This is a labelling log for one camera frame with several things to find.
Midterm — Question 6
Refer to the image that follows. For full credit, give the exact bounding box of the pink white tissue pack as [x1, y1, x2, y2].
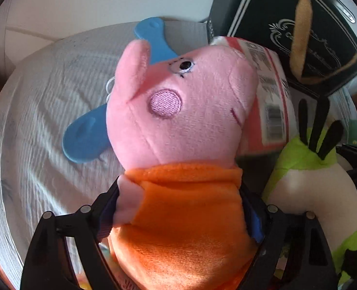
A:
[211, 36, 297, 156]

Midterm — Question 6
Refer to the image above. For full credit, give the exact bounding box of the orange dress pig plush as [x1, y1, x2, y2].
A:
[108, 45, 258, 289]

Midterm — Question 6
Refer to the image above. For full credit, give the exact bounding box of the green bird plush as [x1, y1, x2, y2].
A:
[262, 98, 357, 286]

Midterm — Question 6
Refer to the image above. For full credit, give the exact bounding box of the blue plastic boomerang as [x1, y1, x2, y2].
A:
[62, 18, 180, 163]

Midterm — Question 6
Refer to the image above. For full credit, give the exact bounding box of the black gift box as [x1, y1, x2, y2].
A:
[207, 0, 357, 98]

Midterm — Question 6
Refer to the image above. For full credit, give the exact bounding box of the striped white table cloth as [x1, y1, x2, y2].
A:
[0, 23, 135, 287]

